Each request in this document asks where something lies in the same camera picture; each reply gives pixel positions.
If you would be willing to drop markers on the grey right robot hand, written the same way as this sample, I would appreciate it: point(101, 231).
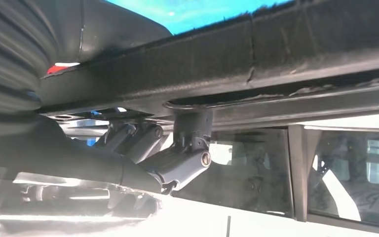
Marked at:
point(78, 153)

